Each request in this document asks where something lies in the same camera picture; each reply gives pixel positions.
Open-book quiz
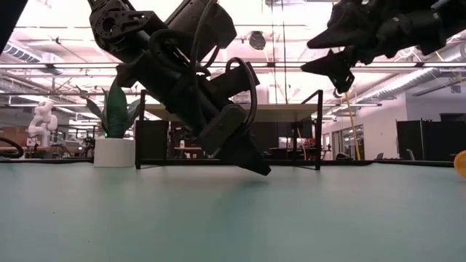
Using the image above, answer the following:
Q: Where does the white robot figure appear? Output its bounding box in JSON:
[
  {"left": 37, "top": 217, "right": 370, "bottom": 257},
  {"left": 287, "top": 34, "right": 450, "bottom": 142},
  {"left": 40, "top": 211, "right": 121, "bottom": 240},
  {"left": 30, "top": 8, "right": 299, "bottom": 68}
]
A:
[{"left": 27, "top": 100, "right": 59, "bottom": 148}]

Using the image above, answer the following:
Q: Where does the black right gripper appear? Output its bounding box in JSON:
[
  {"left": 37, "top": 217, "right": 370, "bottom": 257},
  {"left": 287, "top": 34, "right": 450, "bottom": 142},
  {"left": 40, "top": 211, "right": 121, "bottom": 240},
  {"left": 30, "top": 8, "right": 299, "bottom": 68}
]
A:
[{"left": 301, "top": 0, "right": 449, "bottom": 94}]

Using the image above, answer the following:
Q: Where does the green table mat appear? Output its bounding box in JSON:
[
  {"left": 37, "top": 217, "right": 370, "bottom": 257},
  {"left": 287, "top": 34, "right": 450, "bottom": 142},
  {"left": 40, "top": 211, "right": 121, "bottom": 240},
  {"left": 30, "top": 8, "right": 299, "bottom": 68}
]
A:
[{"left": 0, "top": 159, "right": 466, "bottom": 262}]

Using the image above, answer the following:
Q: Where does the long ceiling light strip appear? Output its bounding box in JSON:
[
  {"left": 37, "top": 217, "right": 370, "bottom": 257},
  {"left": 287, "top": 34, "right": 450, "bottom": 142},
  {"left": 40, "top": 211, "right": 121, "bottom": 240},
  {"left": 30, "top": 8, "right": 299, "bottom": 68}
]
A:
[{"left": 0, "top": 62, "right": 466, "bottom": 69}]

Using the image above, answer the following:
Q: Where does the wooden shelf black metal frame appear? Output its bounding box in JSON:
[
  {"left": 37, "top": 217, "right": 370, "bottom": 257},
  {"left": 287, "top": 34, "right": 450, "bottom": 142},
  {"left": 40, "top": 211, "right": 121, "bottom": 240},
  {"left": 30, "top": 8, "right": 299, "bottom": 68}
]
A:
[{"left": 134, "top": 89, "right": 325, "bottom": 171}]

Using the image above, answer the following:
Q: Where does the round ceiling fixture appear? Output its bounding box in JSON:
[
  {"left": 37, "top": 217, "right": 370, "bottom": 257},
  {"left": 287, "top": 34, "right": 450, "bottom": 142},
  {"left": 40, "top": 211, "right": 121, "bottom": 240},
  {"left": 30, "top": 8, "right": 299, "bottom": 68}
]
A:
[{"left": 248, "top": 31, "right": 267, "bottom": 51}]

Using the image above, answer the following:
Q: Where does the black hose loop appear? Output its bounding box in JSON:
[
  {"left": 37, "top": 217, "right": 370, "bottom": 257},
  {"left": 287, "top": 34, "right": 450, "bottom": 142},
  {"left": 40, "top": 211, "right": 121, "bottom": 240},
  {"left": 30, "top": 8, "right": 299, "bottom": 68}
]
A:
[{"left": 0, "top": 136, "right": 25, "bottom": 159}]

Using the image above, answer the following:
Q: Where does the black partition wall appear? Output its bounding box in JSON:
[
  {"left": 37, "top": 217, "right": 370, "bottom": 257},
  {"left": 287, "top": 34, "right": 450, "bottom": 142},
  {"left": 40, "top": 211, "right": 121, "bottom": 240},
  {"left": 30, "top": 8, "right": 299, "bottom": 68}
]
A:
[{"left": 395, "top": 112, "right": 466, "bottom": 162}]

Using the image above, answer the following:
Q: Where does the orange pill bottle white cap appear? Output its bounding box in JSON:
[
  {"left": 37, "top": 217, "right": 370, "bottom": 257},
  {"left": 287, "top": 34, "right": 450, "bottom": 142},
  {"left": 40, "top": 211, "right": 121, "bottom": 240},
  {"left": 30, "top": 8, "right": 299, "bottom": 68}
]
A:
[{"left": 453, "top": 149, "right": 466, "bottom": 179}]

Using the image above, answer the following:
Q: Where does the yellow cable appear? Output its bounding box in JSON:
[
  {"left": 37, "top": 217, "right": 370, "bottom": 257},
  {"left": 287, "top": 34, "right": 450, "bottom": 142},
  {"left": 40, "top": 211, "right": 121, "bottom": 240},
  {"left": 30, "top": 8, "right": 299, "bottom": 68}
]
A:
[{"left": 344, "top": 92, "right": 362, "bottom": 161}]

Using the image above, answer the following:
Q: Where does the silver ventilation duct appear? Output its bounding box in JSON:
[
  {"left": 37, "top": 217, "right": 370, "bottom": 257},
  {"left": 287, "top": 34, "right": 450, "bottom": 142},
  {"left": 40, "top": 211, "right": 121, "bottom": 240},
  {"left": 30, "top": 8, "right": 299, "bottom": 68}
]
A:
[{"left": 363, "top": 43, "right": 466, "bottom": 103}]

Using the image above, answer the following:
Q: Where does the snake plant in white pot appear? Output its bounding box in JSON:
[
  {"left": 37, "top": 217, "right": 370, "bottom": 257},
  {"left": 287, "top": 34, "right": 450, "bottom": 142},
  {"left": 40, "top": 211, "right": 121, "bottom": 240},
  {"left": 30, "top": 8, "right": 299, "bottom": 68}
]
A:
[{"left": 76, "top": 78, "right": 146, "bottom": 168}]

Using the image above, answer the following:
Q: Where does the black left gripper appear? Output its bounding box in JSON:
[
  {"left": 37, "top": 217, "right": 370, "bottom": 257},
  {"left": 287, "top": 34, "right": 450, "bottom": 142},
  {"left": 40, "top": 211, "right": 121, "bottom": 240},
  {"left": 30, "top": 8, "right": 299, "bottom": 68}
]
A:
[{"left": 115, "top": 46, "right": 272, "bottom": 177}]

